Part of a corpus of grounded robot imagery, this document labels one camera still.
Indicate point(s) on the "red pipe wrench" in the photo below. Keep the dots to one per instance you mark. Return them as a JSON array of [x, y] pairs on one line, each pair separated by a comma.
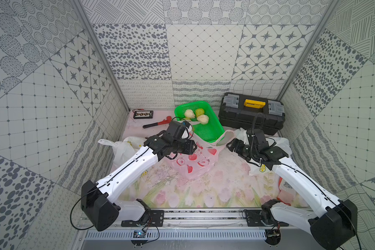
[[164, 122]]

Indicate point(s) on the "lemon print plastic bag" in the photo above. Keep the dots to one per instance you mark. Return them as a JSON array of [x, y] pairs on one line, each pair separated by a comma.
[[123, 150]]

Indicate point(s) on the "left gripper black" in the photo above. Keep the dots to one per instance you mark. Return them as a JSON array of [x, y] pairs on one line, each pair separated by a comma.
[[186, 147]]

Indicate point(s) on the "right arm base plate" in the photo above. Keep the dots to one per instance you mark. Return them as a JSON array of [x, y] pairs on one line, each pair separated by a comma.
[[254, 218]]

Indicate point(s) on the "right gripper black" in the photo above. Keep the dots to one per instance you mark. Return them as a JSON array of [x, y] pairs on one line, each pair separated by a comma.
[[237, 150]]

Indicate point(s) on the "green pear top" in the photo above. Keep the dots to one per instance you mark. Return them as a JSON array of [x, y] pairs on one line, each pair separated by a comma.
[[199, 112]]

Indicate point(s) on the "black screw bit case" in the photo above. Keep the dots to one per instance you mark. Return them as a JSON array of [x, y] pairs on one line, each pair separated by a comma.
[[143, 114]]

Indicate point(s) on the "green plastic basket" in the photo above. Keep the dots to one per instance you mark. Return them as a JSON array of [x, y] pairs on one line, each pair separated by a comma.
[[210, 132]]

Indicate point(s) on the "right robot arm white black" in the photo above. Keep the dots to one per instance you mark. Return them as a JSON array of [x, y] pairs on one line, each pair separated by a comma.
[[332, 221]]

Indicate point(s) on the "black toolbox yellow handle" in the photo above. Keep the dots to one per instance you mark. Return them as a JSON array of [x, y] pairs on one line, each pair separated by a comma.
[[244, 111]]

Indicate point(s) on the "pink plastic bag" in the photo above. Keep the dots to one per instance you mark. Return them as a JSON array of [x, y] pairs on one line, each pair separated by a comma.
[[203, 159]]

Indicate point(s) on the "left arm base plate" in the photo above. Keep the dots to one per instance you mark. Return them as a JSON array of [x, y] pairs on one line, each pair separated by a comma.
[[150, 218]]

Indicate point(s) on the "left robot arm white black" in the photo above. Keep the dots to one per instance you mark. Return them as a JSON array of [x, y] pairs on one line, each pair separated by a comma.
[[99, 200]]

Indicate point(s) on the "aluminium front rail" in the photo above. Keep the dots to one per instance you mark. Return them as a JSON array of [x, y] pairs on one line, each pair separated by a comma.
[[206, 218]]

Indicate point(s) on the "red white work glove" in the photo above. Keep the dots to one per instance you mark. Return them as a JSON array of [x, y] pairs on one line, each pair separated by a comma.
[[287, 194]]

